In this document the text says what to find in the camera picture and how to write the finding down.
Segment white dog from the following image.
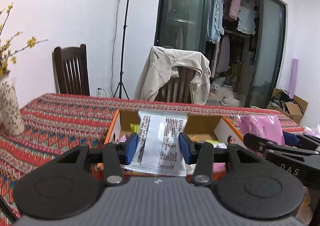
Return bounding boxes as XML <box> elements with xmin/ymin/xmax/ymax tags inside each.
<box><xmin>209</xmin><ymin>77</ymin><xmax>241</xmax><ymax>106</ymax></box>

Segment hanging light blue shirt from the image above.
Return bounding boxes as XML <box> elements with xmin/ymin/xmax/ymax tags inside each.
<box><xmin>207</xmin><ymin>0</ymin><xmax>225</xmax><ymax>43</ymax></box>

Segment white floral ceramic vase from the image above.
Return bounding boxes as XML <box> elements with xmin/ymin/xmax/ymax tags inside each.
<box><xmin>0</xmin><ymin>71</ymin><xmax>25</xmax><ymax>136</ymax></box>

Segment dark wooden chair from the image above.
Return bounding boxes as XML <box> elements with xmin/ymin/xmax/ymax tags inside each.
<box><xmin>52</xmin><ymin>44</ymin><xmax>90</xmax><ymax>96</ymax></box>

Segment hanging mauve garment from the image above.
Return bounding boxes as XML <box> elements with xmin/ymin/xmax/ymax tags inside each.
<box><xmin>215</xmin><ymin>36</ymin><xmax>230</xmax><ymax>74</ymax></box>

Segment lilac tissue pack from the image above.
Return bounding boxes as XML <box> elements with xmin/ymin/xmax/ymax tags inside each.
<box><xmin>304</xmin><ymin>126</ymin><xmax>320</xmax><ymax>139</ymax></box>

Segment hanging white top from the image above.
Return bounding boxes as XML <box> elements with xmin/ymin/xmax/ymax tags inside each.
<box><xmin>237</xmin><ymin>1</ymin><xmax>256</xmax><ymax>35</ymax></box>

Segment orange cardboard box pumpkin print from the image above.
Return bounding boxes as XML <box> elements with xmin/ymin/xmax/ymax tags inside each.
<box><xmin>97</xmin><ymin>108</ymin><xmax>247</xmax><ymax>183</ymax></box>

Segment black light cable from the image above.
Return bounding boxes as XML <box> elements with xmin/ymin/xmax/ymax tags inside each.
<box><xmin>110</xmin><ymin>0</ymin><xmax>123</xmax><ymax>97</ymax></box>

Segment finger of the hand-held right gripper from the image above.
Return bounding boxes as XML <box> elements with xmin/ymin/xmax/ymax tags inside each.
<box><xmin>282</xmin><ymin>132</ymin><xmax>320</xmax><ymax>152</ymax></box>
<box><xmin>243</xmin><ymin>133</ymin><xmax>320</xmax><ymax>157</ymax></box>

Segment wooden chair under jacket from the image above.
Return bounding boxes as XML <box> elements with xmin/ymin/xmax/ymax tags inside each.
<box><xmin>156</xmin><ymin>66</ymin><xmax>198</xmax><ymax>104</ymax></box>

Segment small white packet table print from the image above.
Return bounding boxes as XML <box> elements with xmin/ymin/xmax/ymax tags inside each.
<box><xmin>121</xmin><ymin>109</ymin><xmax>189</xmax><ymax>178</ymax></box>

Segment yellow flower branches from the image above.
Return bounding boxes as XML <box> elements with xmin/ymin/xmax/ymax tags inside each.
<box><xmin>0</xmin><ymin>3</ymin><xmax>48</xmax><ymax>76</ymax></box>

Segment studio light on stand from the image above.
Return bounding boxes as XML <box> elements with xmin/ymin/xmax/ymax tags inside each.
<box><xmin>112</xmin><ymin>0</ymin><xmax>140</xmax><ymax>100</ymax></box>

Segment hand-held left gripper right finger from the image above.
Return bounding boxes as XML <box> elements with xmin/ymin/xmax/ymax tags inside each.
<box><xmin>179</xmin><ymin>132</ymin><xmax>265</xmax><ymax>187</ymax></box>

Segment rolled purple mat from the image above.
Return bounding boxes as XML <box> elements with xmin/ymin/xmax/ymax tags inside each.
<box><xmin>287</xmin><ymin>58</ymin><xmax>300</xmax><ymax>96</ymax></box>

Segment hanging pink garment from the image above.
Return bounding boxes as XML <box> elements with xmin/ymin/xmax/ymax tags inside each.
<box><xmin>229</xmin><ymin>0</ymin><xmax>241</xmax><ymax>20</ymax></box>

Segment open brown cardboard box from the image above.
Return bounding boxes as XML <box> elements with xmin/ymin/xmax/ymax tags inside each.
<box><xmin>267</xmin><ymin>88</ymin><xmax>308</xmax><ymax>124</ymax></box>

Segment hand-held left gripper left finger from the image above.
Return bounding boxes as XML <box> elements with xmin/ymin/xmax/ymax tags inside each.
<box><xmin>50</xmin><ymin>132</ymin><xmax>139</xmax><ymax>187</ymax></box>

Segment beige jacket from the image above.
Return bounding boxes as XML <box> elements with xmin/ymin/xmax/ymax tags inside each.
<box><xmin>134</xmin><ymin>46</ymin><xmax>212</xmax><ymax>105</ymax></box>

